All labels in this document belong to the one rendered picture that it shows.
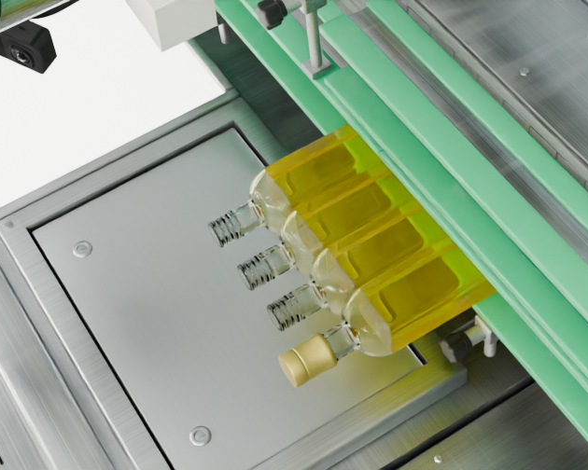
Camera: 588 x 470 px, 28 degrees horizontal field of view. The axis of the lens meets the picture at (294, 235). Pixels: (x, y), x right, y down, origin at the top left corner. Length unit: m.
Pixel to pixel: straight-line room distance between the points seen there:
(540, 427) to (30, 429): 0.53
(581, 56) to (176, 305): 0.51
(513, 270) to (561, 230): 0.08
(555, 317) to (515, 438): 0.23
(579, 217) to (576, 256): 0.04
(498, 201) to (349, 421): 0.30
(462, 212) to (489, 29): 0.17
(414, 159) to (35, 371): 0.47
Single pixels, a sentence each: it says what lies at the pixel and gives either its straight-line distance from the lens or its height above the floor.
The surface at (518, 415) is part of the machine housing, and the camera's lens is 1.24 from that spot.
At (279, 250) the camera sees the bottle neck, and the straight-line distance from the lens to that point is 1.14.
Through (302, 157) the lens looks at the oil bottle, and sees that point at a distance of 1.19.
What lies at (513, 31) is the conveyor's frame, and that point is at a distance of 1.12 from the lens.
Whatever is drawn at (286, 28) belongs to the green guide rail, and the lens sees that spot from 1.30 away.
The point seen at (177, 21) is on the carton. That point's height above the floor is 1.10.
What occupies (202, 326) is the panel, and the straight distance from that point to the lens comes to 1.27.
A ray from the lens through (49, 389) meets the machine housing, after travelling 1.28.
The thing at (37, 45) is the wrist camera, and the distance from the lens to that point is 1.09.
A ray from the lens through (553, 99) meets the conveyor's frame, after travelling 1.07.
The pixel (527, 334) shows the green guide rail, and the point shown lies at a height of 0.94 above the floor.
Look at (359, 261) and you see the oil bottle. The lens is 1.11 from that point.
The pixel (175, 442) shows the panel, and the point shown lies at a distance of 1.21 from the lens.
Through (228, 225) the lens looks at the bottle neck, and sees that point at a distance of 1.16.
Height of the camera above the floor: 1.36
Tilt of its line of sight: 14 degrees down
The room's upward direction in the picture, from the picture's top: 119 degrees counter-clockwise
